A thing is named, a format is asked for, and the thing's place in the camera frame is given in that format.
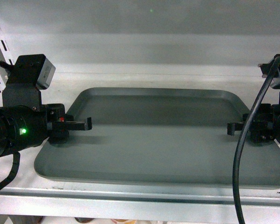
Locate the white slotted shelf upright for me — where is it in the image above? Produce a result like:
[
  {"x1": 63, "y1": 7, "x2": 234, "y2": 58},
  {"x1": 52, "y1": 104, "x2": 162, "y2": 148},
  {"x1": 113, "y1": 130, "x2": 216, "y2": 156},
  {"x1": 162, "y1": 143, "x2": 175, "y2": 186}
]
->
[{"x1": 0, "y1": 27, "x2": 14, "y2": 107}]

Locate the black cable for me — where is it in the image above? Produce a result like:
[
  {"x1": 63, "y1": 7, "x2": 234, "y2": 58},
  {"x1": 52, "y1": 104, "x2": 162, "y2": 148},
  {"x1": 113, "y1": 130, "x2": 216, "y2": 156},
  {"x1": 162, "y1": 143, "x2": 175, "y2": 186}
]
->
[
  {"x1": 0, "y1": 151, "x2": 21, "y2": 196},
  {"x1": 232, "y1": 56, "x2": 280, "y2": 224}
]

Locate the black cable right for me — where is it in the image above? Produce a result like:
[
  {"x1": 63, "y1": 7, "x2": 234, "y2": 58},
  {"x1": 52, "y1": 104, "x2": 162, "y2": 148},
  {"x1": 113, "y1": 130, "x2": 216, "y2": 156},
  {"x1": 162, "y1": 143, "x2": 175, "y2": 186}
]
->
[{"x1": 232, "y1": 56, "x2": 280, "y2": 224}]

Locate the black cable left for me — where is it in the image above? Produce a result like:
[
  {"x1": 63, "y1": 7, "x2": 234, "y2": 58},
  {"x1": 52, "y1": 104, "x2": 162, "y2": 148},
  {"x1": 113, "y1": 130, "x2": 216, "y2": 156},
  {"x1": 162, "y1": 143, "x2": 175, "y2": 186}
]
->
[{"x1": 0, "y1": 151, "x2": 21, "y2": 196}]

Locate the grey rectangular serving tray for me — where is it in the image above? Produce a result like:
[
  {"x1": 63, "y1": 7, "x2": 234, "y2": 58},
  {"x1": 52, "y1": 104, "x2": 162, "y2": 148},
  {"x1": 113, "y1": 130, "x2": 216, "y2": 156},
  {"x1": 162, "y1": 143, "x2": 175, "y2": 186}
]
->
[{"x1": 33, "y1": 87, "x2": 280, "y2": 187}]

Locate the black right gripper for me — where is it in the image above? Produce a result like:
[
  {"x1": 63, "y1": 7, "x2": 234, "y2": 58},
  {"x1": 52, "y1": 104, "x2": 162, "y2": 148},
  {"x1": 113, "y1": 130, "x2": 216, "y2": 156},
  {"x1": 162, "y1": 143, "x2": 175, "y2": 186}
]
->
[{"x1": 227, "y1": 104, "x2": 280, "y2": 143}]

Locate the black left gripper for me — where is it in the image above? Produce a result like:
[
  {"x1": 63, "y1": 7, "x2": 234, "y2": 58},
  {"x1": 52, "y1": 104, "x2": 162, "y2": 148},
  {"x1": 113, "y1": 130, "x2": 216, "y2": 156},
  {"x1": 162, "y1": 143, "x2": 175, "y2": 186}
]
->
[{"x1": 41, "y1": 104, "x2": 92, "y2": 144}]

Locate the white upper shelf board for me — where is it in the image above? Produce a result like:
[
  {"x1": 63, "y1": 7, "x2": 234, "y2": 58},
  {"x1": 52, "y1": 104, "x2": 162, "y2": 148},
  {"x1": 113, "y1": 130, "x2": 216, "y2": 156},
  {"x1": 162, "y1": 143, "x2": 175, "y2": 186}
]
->
[{"x1": 0, "y1": 63, "x2": 280, "y2": 220}]

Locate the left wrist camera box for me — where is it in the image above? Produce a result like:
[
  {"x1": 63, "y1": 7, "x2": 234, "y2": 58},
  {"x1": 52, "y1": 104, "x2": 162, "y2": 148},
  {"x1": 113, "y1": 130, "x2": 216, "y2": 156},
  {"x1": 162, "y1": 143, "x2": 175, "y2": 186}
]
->
[{"x1": 7, "y1": 54, "x2": 55, "y2": 90}]

